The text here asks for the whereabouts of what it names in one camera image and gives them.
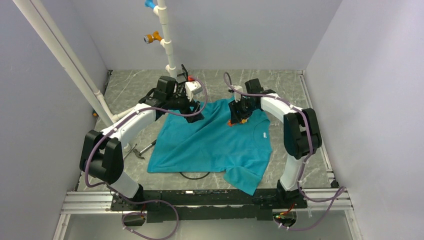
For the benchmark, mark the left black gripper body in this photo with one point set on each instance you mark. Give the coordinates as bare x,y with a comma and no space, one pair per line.
182,103

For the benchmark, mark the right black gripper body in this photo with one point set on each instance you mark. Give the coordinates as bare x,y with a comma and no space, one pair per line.
244,107

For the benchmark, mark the orange brooch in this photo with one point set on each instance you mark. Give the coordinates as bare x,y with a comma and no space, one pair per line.
232,124

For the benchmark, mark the black square frame holder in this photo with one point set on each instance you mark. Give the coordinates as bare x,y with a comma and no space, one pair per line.
183,76

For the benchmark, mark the teal t-shirt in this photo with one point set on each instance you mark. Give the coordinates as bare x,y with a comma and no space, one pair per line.
241,151

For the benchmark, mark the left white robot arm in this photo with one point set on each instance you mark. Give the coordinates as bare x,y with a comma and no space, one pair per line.
102,153

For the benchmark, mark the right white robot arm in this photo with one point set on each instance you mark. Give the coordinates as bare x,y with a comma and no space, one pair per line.
301,132

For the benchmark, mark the orange flashlight on pipe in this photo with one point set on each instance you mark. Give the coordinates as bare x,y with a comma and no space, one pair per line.
150,38

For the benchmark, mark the blue fitting on pipe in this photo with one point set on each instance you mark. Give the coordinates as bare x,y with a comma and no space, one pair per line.
149,4

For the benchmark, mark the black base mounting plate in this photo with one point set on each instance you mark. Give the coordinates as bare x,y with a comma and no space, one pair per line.
263,195

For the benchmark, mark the white PVC pipe stand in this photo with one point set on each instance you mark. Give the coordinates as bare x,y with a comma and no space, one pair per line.
44,25

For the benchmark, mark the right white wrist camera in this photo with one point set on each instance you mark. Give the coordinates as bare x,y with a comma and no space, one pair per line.
237,90

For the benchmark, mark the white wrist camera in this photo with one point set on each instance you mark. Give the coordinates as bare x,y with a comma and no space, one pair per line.
237,90
192,87

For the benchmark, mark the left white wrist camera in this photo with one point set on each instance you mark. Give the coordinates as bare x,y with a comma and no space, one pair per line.
192,87

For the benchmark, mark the aluminium rail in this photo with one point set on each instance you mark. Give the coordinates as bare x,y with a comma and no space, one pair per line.
103,202

